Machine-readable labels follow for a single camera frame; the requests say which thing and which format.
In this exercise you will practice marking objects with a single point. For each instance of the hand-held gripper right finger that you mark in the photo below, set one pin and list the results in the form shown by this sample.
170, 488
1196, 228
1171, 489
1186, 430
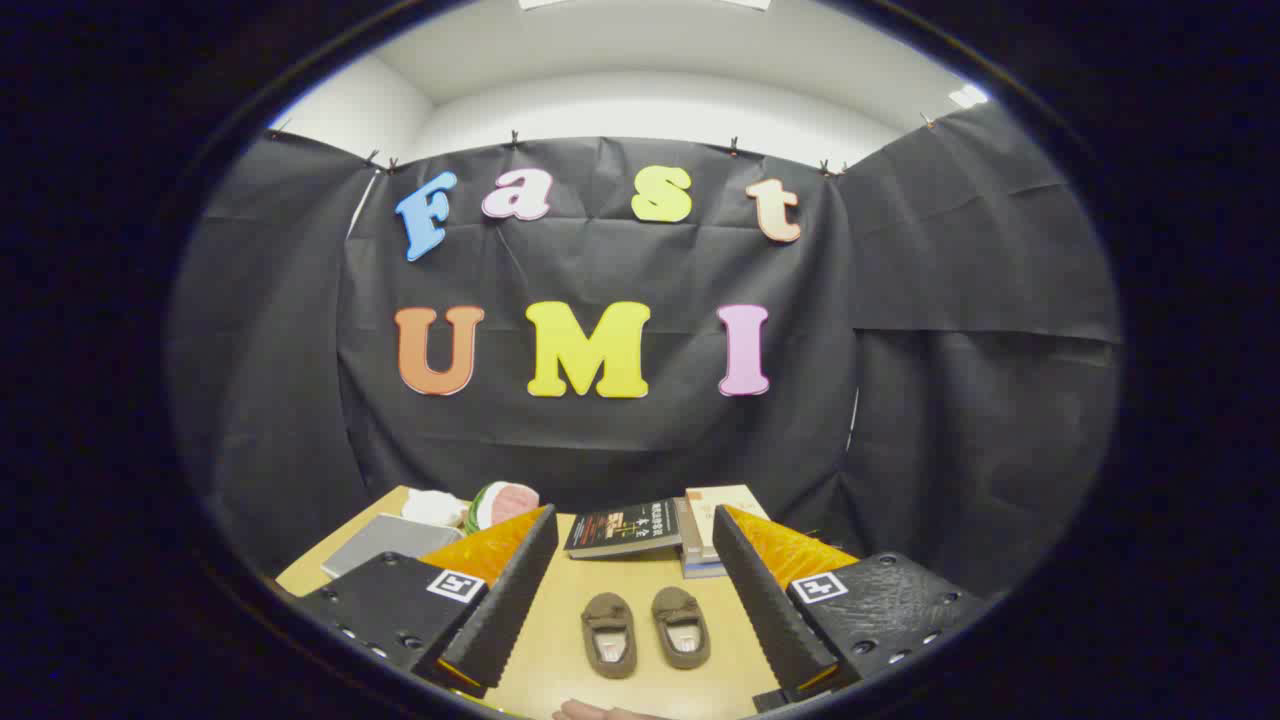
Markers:
765, 610

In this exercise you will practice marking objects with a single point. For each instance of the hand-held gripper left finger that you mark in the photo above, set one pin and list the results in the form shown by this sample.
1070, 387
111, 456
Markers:
500, 610

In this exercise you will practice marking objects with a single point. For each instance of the brown shoe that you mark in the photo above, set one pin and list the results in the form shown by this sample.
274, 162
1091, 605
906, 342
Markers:
682, 628
609, 635

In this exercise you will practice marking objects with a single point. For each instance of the foldable fabric storage box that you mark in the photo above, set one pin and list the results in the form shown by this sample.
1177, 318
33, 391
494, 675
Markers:
380, 540

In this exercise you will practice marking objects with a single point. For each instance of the blue grey book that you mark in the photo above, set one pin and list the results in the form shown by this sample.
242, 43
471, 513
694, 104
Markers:
700, 568

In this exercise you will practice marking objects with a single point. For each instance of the watermelon slice plush toy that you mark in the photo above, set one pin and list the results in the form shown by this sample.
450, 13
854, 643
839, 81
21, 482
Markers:
500, 503

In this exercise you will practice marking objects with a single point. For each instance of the beige cover book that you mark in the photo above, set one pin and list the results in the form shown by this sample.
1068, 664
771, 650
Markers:
702, 515

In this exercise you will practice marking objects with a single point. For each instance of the white plush toy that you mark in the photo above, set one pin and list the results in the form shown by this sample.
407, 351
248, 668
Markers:
432, 507

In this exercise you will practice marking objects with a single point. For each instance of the black cover book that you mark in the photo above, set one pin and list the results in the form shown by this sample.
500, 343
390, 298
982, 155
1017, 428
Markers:
625, 525

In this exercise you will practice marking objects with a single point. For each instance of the black backdrop cloth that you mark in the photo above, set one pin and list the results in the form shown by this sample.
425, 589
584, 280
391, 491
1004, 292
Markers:
600, 440

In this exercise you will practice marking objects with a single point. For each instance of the ceiling light panel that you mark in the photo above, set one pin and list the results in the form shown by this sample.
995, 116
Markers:
545, 3
968, 96

